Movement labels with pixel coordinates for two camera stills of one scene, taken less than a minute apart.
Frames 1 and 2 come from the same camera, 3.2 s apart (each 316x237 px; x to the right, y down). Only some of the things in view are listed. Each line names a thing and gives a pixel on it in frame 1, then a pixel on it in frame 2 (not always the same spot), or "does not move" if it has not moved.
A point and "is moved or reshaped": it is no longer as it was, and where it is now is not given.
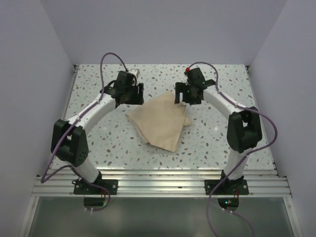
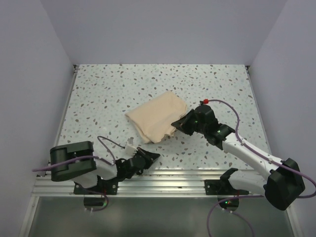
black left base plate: [82, 187] does not move
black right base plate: [227, 187] does not move
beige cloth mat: [160, 121] is moved or reshaped
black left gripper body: [132, 97] → [129, 176]
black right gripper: [181, 87] → [182, 124]
